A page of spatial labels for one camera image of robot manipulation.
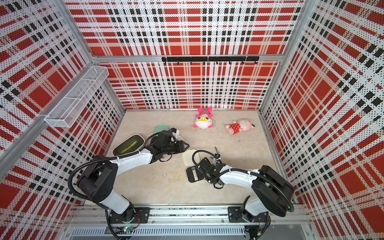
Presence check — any pink strawberry plush toy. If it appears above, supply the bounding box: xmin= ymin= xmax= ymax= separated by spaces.
xmin=225 ymin=119 xmax=255 ymax=135

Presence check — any green nail kit case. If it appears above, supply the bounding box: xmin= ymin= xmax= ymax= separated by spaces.
xmin=154 ymin=124 xmax=170 ymax=134

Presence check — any cream nail kit case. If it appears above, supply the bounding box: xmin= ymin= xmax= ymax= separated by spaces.
xmin=182 ymin=149 xmax=205 ymax=184

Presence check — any black hook rail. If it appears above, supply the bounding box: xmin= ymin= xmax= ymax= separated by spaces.
xmin=162 ymin=56 xmax=260 ymax=64

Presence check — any green oval tray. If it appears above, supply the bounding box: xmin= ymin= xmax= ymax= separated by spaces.
xmin=113 ymin=135 xmax=145 ymax=156

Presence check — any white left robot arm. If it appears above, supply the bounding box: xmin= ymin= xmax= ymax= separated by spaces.
xmin=68 ymin=129 xmax=190 ymax=223

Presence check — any clear wall shelf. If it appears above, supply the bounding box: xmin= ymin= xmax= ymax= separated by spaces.
xmin=45 ymin=66 xmax=109 ymax=128

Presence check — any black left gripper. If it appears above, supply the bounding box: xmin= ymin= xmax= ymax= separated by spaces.
xmin=162 ymin=140 xmax=190 ymax=155

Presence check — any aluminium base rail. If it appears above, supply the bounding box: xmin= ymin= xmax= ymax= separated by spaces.
xmin=66 ymin=204 xmax=319 ymax=240

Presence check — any pink owl plush toy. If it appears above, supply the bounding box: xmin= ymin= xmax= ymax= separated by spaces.
xmin=194 ymin=107 xmax=213 ymax=129

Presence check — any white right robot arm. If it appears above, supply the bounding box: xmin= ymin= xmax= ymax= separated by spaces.
xmin=186 ymin=154 xmax=295 ymax=223

